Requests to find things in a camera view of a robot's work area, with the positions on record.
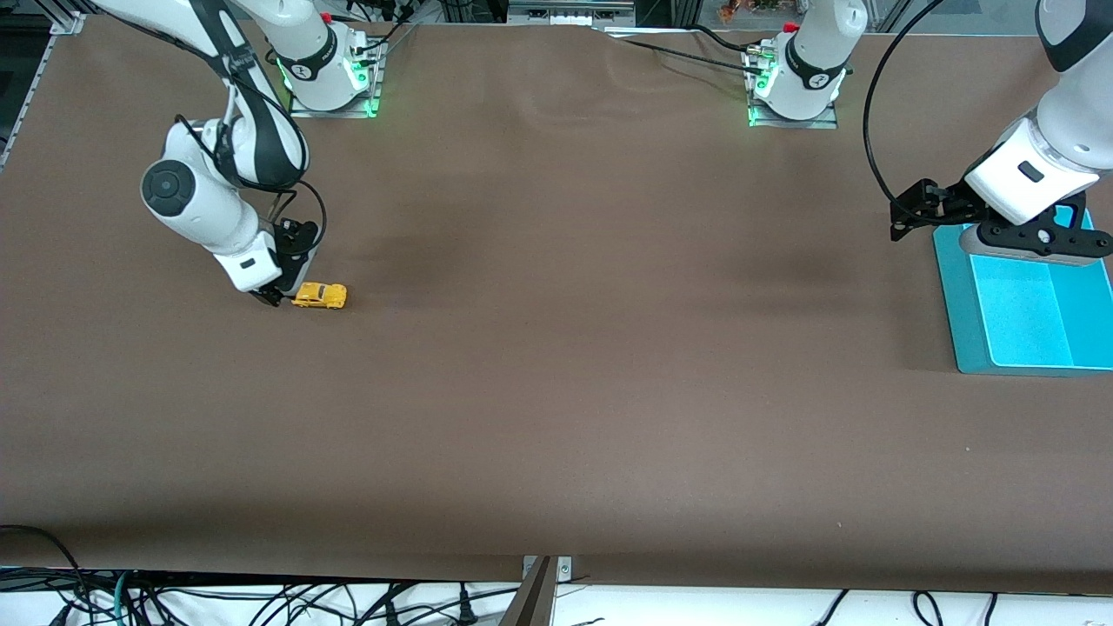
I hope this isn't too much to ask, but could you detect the yellow beetle toy car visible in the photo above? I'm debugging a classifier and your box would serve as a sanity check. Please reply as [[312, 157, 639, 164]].
[[291, 283, 348, 310]]

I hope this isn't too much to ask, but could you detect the teal plastic bin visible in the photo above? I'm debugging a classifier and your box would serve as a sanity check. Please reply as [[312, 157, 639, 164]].
[[933, 206, 1113, 377]]

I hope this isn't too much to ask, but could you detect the grey slanted bar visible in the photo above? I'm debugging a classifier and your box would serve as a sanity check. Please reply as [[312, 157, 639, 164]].
[[497, 556, 558, 626]]

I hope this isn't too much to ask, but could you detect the grey device behind table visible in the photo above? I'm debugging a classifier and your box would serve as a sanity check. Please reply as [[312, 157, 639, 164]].
[[507, 0, 637, 29]]

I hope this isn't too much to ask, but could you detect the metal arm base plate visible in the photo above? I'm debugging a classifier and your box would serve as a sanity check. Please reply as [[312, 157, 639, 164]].
[[746, 48, 841, 130], [288, 39, 384, 119]]

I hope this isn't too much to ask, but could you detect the short curved black cable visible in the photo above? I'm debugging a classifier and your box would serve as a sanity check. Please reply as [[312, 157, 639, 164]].
[[691, 24, 759, 51]]

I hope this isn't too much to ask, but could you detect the long thin black cable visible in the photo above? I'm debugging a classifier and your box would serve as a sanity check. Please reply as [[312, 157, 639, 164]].
[[619, 37, 766, 77]]

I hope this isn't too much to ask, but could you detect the black base cable bundle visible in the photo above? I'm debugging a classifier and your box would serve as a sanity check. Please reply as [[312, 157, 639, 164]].
[[335, 0, 420, 66]]

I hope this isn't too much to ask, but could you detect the aluminium corner bracket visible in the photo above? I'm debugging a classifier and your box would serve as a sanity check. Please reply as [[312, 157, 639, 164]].
[[35, 0, 88, 37]]

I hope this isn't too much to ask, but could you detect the black floor cable tangle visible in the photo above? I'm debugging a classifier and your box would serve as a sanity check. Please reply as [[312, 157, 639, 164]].
[[52, 569, 523, 626]]

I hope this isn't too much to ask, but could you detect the black looped floor cable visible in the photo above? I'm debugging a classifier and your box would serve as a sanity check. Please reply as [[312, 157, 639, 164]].
[[0, 524, 88, 626]]

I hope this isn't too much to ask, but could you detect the metal table edge bracket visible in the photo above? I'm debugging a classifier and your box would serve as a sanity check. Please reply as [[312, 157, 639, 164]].
[[522, 555, 574, 582]]

